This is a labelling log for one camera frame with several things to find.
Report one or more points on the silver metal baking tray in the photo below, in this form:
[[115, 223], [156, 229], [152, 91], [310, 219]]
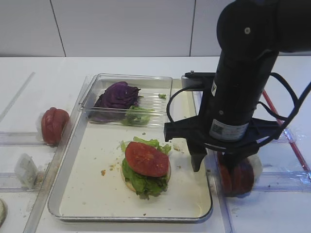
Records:
[[89, 185]]

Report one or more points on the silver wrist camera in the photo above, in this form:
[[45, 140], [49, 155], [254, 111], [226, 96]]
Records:
[[192, 81]]

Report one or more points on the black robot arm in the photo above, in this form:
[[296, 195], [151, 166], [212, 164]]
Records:
[[251, 34]]

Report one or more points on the clear acrylic track upper left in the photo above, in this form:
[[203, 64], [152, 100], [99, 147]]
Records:
[[22, 139]]

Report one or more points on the green lettuce in container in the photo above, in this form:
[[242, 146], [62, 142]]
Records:
[[137, 116]]

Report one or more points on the red thin rod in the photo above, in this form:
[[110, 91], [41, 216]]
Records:
[[294, 146]]

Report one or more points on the purple cabbage wedge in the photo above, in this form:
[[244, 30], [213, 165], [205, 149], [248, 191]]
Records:
[[117, 96]]

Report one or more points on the sliced tomato stack left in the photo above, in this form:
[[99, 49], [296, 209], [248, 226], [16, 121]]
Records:
[[52, 124]]

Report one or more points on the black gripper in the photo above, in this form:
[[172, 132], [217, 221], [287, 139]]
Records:
[[225, 120]]

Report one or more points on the clear plastic container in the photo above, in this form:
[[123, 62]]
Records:
[[154, 93]]

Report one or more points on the green lettuce on bun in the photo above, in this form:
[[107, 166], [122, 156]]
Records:
[[153, 142]]

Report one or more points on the remaining sausage slice stack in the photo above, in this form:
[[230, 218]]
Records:
[[242, 177]]

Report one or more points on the clear acrylic track lower left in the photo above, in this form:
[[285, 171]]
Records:
[[9, 183]]

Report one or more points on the tomato slice on burger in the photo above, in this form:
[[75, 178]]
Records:
[[146, 160]]

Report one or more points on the sausage patty slice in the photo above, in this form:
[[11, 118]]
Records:
[[225, 176]]

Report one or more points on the bottom bun on tray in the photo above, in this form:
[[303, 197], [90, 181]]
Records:
[[144, 186]]

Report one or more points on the clear acrylic track lower right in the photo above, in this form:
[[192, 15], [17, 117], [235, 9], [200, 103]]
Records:
[[295, 181]]

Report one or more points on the clear acrylic strip far left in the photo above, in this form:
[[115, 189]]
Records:
[[16, 96]]

